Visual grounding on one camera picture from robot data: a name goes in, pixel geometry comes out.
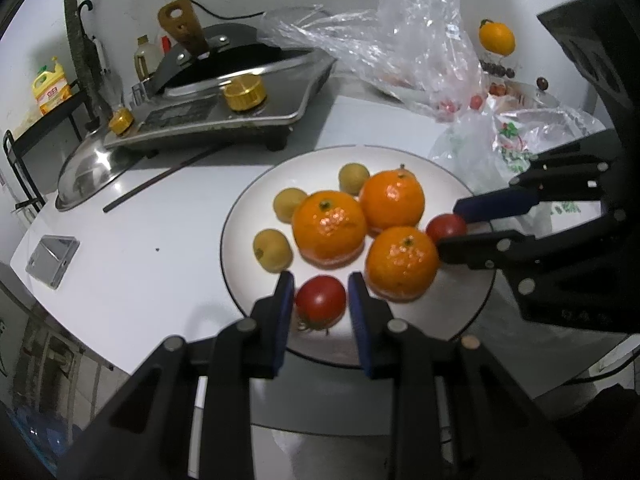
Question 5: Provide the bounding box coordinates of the cooking oil bottle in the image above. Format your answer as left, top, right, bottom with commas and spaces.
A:
134, 35, 156, 83

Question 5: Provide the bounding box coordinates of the yellow detergent bottle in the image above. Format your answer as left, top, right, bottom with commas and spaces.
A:
31, 56, 73, 116

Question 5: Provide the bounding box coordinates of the steel wok lid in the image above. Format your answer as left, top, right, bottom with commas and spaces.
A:
55, 125, 156, 212

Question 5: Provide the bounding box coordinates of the longan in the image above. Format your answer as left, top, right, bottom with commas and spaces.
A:
338, 162, 372, 196
252, 229, 294, 273
272, 187, 308, 222

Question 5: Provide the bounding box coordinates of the black metal rack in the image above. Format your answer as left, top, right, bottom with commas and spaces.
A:
2, 87, 98, 213

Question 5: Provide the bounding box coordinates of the black chopstick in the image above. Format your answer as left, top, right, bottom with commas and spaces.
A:
103, 141, 233, 213

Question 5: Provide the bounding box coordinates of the white plate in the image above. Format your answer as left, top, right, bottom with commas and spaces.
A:
220, 145, 498, 368

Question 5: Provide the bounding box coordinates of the small silver rectangular case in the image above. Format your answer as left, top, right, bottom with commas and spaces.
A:
25, 234, 81, 289

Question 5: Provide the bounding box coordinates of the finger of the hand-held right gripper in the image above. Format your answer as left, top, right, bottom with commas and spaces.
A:
435, 209, 627, 297
452, 142, 618, 224

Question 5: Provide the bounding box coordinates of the printed plastic bag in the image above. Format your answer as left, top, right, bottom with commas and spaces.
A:
430, 107, 608, 241

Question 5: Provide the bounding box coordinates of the mandarin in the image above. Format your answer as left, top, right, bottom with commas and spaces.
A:
365, 226, 441, 303
359, 167, 426, 236
291, 190, 367, 267

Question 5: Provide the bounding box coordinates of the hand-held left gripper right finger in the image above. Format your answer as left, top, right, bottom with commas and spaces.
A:
347, 271, 583, 480

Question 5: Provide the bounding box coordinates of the black umbrella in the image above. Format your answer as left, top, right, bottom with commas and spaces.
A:
75, 0, 126, 126

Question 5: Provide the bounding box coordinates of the dark vertical pipe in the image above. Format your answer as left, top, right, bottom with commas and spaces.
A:
62, 0, 101, 126

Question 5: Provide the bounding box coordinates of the steel rimmed wok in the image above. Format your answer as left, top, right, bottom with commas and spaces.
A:
160, 40, 326, 98

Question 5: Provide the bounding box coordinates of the clear box of dark dates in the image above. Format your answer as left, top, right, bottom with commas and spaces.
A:
480, 57, 518, 80

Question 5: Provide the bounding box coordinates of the clear plastic bag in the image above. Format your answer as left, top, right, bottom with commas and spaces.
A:
257, 0, 488, 123

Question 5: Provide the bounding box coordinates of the steel induction cooker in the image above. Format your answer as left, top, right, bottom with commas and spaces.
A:
102, 55, 337, 152

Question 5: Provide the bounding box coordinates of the steel pot lid with knob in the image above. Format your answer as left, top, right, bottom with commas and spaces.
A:
510, 76, 561, 111

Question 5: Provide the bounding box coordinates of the black pan wooden handle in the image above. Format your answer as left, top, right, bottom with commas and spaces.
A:
149, 0, 266, 96

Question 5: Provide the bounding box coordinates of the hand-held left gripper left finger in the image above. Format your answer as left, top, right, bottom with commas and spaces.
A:
57, 270, 296, 480

